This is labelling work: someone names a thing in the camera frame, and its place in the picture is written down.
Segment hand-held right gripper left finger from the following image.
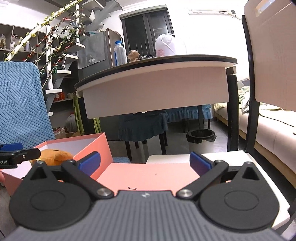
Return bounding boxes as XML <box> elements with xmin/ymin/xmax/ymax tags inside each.
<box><xmin>22</xmin><ymin>152</ymin><xmax>114</xmax><ymax>201</ymax></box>

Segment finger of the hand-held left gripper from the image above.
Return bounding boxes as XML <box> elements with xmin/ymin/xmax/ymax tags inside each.
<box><xmin>0</xmin><ymin>148</ymin><xmax>41</xmax><ymax>163</ymax></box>
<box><xmin>0</xmin><ymin>143</ymin><xmax>24</xmax><ymax>152</ymax></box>

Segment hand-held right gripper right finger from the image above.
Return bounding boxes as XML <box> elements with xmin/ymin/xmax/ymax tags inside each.
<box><xmin>176</xmin><ymin>152</ymin><xmax>266</xmax><ymax>201</ymax></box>

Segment pink cardboard box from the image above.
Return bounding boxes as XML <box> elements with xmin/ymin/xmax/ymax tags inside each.
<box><xmin>0</xmin><ymin>133</ymin><xmax>114</xmax><ymax>197</ymax></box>

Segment brown plush toy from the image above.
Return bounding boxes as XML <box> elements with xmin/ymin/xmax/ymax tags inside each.
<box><xmin>30</xmin><ymin>149</ymin><xmax>74</xmax><ymax>166</ymax></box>

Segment black trash bin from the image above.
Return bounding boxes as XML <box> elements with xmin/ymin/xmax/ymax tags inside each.
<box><xmin>186</xmin><ymin>129</ymin><xmax>217</xmax><ymax>153</ymax></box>

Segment small teal cushion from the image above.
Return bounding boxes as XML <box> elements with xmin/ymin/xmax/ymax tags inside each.
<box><xmin>112</xmin><ymin>156</ymin><xmax>131</xmax><ymax>164</ymax></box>

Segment clear plastic bag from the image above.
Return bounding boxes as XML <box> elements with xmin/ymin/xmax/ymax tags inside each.
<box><xmin>65</xmin><ymin>113</ymin><xmax>80</xmax><ymax>134</ymax></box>

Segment blue textured chair cover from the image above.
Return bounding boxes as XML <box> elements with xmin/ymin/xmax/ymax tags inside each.
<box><xmin>0</xmin><ymin>61</ymin><xmax>56</xmax><ymax>149</ymax></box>

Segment chair with teal cover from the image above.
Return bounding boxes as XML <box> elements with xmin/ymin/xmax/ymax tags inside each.
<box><xmin>166</xmin><ymin>104</ymin><xmax>212</xmax><ymax>134</ymax></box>
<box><xmin>118</xmin><ymin>110</ymin><xmax>169</xmax><ymax>162</ymax></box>

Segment green bamboo poles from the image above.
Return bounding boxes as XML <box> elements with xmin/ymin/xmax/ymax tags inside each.
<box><xmin>73</xmin><ymin>91</ymin><xmax>84</xmax><ymax>137</ymax></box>

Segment pink box lid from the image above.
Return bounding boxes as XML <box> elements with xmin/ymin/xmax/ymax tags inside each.
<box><xmin>96</xmin><ymin>162</ymin><xmax>202</xmax><ymax>195</ymax></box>

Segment white low table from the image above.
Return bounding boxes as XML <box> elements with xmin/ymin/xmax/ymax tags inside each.
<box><xmin>146</xmin><ymin>150</ymin><xmax>291</xmax><ymax>224</ymax></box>

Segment beige sofa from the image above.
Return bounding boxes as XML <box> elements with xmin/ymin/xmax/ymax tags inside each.
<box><xmin>213</xmin><ymin>102</ymin><xmax>296</xmax><ymax>186</ymax></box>

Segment green blanket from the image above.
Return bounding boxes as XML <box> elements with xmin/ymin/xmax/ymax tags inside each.
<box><xmin>238</xmin><ymin>80</ymin><xmax>251</xmax><ymax>114</ymax></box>

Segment white dining table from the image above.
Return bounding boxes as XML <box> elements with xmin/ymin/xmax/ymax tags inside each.
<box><xmin>74</xmin><ymin>54</ymin><xmax>240</xmax><ymax>152</ymax></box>

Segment grey floating staircase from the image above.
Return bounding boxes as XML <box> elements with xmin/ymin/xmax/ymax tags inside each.
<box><xmin>39</xmin><ymin>0</ymin><xmax>111</xmax><ymax>116</ymax></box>

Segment grey cloth with swan print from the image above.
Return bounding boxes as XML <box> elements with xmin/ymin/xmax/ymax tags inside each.
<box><xmin>77</xmin><ymin>35</ymin><xmax>106</xmax><ymax>69</ymax></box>

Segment clear plastic water bottle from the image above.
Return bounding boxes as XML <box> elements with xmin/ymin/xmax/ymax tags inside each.
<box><xmin>114</xmin><ymin>40</ymin><xmax>128</xmax><ymax>67</ymax></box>

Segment grey cabinet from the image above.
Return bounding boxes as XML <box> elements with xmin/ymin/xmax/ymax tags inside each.
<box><xmin>77</xmin><ymin>28</ymin><xmax>123</xmax><ymax>70</ymax></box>

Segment brown mushroom figurine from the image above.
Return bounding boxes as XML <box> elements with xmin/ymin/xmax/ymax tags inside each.
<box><xmin>128</xmin><ymin>50</ymin><xmax>140</xmax><ymax>63</ymax></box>

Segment white round appliance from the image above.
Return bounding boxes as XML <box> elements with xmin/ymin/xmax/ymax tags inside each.
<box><xmin>155</xmin><ymin>33</ymin><xmax>187</xmax><ymax>57</ymax></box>

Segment flower garland stair railing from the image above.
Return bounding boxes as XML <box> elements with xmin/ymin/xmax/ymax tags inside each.
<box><xmin>3</xmin><ymin>0</ymin><xmax>84</xmax><ymax>77</ymax></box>

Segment dark window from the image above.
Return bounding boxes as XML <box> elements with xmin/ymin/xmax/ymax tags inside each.
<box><xmin>119</xmin><ymin>7</ymin><xmax>175</xmax><ymax>62</ymax></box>

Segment white air conditioner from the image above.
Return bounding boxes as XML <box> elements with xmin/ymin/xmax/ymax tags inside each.
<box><xmin>188</xmin><ymin>9</ymin><xmax>242</xmax><ymax>20</ymax></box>

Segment grey wall shelf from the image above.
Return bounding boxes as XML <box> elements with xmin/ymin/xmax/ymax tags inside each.
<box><xmin>0</xmin><ymin>23</ymin><xmax>49</xmax><ymax>63</ymax></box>

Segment white chair with black frame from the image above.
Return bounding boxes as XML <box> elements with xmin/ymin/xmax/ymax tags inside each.
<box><xmin>240</xmin><ymin>0</ymin><xmax>296</xmax><ymax>209</ymax></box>

